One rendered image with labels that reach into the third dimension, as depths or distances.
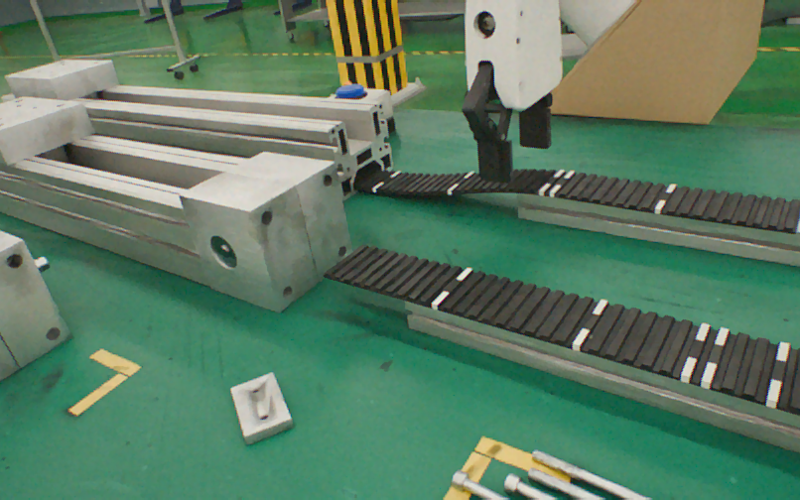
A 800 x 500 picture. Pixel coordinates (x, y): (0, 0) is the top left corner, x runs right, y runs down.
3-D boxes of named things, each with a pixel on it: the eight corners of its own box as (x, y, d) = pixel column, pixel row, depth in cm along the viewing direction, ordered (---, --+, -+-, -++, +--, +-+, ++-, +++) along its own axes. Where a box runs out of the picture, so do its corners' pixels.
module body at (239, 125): (393, 168, 73) (383, 100, 69) (342, 201, 66) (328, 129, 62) (71, 123, 118) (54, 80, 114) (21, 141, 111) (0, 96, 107)
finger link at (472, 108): (468, 74, 45) (478, 140, 48) (512, 37, 50) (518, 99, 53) (456, 74, 46) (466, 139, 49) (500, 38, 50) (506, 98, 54)
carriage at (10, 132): (104, 153, 76) (82, 101, 72) (18, 187, 68) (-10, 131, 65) (45, 142, 85) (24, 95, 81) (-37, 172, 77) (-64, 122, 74)
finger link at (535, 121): (548, 82, 55) (548, 150, 58) (561, 73, 57) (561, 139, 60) (516, 81, 57) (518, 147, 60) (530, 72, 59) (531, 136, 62)
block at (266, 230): (369, 243, 57) (352, 151, 52) (279, 313, 49) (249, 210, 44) (303, 228, 62) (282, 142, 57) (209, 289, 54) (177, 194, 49)
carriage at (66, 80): (126, 99, 102) (112, 60, 99) (66, 120, 95) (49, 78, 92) (79, 95, 111) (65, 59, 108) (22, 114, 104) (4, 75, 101)
